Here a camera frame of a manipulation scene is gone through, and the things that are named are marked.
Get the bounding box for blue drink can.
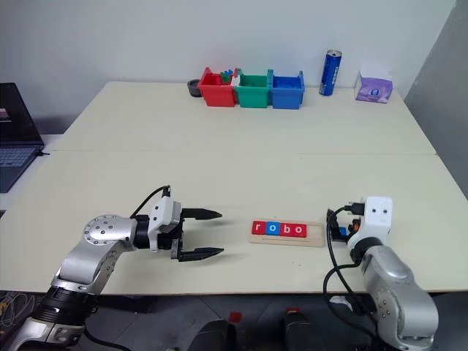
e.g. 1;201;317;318
319;49;344;97

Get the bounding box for dark rounded shape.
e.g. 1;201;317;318
282;308;323;351
189;318;239;351

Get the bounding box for black round bowl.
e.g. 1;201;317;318
187;78;203;99

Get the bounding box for green plastic bin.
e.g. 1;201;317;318
233;69;273;110

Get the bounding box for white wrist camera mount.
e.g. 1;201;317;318
347;195;394;250
147;197;184;253

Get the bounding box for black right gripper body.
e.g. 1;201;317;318
347;214;365;237

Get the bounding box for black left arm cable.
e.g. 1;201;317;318
129;185;173;220

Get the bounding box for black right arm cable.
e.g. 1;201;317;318
322;201;382;345

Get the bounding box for wooden letter tray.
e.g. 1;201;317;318
249;219;326;249

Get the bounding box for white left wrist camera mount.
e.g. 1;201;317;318
147;197;184;253

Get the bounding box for blue plastic bin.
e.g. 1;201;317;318
268;69;306;110

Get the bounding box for red plastic bin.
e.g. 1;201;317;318
198;67;239;108

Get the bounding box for tangled floor cables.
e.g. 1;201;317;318
0;290;37;336

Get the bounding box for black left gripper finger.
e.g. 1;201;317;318
181;207;224;222
177;246;225;264

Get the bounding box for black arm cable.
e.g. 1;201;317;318
129;185;173;220
322;201;382;345

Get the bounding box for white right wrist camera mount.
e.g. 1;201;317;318
347;195;394;250

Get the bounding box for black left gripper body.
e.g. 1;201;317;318
157;208;188;263

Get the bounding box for dark laptop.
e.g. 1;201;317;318
0;82;46;195

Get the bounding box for purple tissue pack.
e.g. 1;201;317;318
353;64;395;105

